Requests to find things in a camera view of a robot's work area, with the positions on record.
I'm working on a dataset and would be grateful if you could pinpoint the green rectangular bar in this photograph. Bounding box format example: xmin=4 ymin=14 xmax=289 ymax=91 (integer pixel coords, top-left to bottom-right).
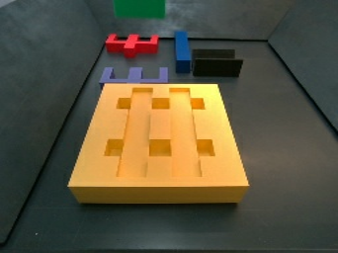
xmin=114 ymin=0 xmax=167 ymax=19

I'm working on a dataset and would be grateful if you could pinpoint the yellow slotted board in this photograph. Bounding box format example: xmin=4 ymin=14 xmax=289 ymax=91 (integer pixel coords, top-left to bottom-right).
xmin=68 ymin=84 xmax=250 ymax=204

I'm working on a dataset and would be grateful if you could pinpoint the purple comb-shaped block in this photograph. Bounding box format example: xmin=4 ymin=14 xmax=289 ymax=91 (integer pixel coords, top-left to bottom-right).
xmin=99 ymin=67 xmax=170 ymax=86

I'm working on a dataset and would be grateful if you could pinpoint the red comb-shaped block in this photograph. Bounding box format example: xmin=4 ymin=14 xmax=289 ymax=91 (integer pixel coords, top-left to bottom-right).
xmin=104 ymin=34 xmax=161 ymax=58

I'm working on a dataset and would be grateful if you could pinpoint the blue rectangular bar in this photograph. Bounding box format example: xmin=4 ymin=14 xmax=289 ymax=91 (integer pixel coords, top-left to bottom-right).
xmin=174 ymin=31 xmax=191 ymax=73

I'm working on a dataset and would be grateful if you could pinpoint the black angle bracket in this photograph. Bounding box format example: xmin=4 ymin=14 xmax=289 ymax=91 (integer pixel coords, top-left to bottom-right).
xmin=193 ymin=49 xmax=243 ymax=77

